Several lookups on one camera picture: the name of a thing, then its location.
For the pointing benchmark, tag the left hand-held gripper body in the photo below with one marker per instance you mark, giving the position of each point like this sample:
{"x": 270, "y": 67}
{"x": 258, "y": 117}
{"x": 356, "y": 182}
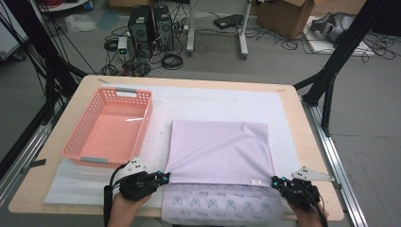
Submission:
{"x": 137, "y": 186}

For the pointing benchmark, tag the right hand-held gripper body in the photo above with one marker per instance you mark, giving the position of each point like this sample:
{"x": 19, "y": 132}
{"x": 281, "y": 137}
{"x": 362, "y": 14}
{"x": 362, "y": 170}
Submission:
{"x": 302, "y": 190}

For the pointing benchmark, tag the pink plastic basket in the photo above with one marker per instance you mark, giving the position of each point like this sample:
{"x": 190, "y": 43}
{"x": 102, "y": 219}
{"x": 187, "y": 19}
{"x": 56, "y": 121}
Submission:
{"x": 110, "y": 135}

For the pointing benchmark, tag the lilac patterned towel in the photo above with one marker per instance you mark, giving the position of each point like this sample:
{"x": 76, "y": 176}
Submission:
{"x": 220, "y": 151}

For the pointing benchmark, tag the person's right hand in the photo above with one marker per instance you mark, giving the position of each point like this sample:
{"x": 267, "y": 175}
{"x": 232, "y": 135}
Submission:
{"x": 307, "y": 217}

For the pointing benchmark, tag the person's left hand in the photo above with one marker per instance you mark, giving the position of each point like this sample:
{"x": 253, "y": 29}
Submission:
{"x": 126, "y": 211}

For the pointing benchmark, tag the white gridded mat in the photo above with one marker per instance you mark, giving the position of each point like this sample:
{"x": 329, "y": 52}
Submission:
{"x": 205, "y": 104}

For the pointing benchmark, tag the small white power box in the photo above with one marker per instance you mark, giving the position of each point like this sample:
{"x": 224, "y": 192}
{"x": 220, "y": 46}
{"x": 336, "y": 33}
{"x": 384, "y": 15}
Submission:
{"x": 122, "y": 47}

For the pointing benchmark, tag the white floor board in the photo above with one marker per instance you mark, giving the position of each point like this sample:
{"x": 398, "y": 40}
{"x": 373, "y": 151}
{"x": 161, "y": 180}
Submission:
{"x": 318, "y": 45}

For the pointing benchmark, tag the black computer tower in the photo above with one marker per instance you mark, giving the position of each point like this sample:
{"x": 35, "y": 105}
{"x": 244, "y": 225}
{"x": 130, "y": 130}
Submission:
{"x": 141, "y": 31}
{"x": 164, "y": 28}

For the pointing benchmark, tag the large cardboard box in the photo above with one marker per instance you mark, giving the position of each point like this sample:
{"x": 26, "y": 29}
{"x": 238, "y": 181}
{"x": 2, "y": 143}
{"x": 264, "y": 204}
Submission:
{"x": 283, "y": 17}

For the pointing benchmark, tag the black flat device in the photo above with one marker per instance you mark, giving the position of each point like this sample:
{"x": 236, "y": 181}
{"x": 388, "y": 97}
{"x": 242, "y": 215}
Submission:
{"x": 227, "y": 21}

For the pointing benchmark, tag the clear plastic bag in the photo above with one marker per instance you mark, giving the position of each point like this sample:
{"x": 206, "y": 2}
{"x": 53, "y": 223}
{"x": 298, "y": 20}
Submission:
{"x": 80, "y": 22}

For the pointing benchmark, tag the white round table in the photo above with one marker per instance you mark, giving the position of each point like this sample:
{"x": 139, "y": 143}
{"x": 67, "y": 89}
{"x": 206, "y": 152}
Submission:
{"x": 63, "y": 5}

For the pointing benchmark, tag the white cabinet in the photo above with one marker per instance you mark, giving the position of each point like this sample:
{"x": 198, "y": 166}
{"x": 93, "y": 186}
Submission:
{"x": 9, "y": 38}

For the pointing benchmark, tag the grey metal bracket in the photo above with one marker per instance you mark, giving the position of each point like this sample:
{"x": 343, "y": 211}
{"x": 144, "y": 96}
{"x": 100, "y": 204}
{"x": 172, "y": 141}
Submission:
{"x": 34, "y": 164}
{"x": 336, "y": 184}

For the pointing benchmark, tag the aluminium rail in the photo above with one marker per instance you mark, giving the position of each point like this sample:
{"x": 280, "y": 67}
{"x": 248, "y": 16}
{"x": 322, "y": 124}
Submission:
{"x": 25, "y": 154}
{"x": 337, "y": 151}

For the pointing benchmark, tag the black frame strut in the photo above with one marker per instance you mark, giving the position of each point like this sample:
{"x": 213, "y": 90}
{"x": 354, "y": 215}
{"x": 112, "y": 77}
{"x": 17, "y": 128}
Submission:
{"x": 41, "y": 47}
{"x": 340, "y": 47}

